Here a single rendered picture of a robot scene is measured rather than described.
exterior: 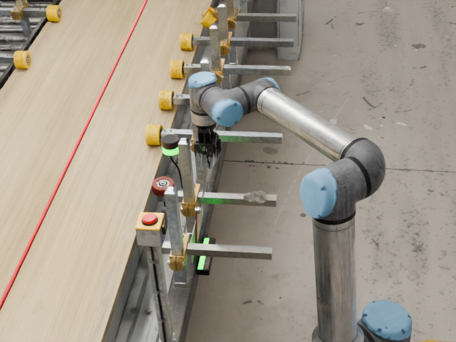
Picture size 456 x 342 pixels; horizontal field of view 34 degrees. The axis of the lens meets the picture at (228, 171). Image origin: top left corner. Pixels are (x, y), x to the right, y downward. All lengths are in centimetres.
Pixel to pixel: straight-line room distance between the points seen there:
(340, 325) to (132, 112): 142
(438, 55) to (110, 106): 283
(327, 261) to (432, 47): 364
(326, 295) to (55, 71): 190
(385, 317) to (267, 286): 133
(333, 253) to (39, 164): 137
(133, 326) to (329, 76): 287
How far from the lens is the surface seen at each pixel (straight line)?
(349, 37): 557
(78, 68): 353
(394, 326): 231
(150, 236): 211
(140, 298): 274
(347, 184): 188
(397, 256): 377
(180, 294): 262
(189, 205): 269
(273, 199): 271
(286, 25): 515
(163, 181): 274
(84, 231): 261
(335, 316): 213
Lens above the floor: 261
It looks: 38 degrees down
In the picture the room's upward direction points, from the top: 3 degrees counter-clockwise
